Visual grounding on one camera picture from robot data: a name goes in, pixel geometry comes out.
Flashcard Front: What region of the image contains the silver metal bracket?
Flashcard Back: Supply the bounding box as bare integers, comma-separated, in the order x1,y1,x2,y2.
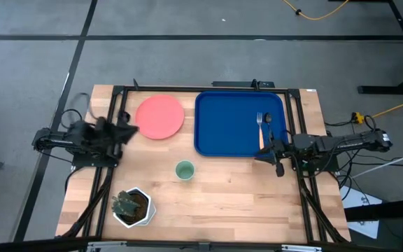
87,240,128,252
281,244,323,252

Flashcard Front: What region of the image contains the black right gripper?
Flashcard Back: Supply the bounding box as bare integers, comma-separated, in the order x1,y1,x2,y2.
253,131,293,178

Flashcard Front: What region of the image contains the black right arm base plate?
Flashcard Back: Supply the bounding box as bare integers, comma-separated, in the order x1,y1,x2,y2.
294,157,339,173

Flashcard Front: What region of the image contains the white cable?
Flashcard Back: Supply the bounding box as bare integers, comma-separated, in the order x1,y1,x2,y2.
350,146,403,179

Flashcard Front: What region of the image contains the black furniture block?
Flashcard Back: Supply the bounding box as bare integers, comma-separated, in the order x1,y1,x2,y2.
344,197,403,252

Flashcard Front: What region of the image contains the green cup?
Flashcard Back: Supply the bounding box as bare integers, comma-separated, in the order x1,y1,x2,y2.
175,160,196,181

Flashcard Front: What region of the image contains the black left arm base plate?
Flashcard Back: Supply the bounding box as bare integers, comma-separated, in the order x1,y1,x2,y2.
71,153,119,169

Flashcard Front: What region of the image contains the pink round plate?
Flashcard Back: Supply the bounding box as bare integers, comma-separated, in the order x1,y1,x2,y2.
134,94,185,141

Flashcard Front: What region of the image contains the blue plastic tray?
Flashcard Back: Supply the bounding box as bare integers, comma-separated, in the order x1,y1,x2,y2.
193,90,289,158

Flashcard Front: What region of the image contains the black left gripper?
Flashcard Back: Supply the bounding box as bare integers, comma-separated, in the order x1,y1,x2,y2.
112,111,141,146

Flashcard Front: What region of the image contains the green cactus plant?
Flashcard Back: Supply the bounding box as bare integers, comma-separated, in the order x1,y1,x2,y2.
111,190,141,217

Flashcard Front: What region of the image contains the black aluminium table frame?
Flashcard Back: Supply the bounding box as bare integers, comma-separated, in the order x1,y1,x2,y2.
56,83,351,246

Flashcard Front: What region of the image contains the fork with wooden handle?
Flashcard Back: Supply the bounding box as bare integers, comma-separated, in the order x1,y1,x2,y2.
256,112,265,150

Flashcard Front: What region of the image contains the yellow cable with black clip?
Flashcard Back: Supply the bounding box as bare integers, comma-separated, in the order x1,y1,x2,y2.
281,0,349,21

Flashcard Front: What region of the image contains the white hexagonal planter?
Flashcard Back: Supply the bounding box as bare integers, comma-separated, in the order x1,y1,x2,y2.
112,187,157,229

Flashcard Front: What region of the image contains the white paper sheet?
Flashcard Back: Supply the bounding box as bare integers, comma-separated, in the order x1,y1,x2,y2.
340,185,383,239

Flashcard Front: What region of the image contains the black spoon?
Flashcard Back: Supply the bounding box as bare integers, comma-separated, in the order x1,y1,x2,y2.
264,112,275,143

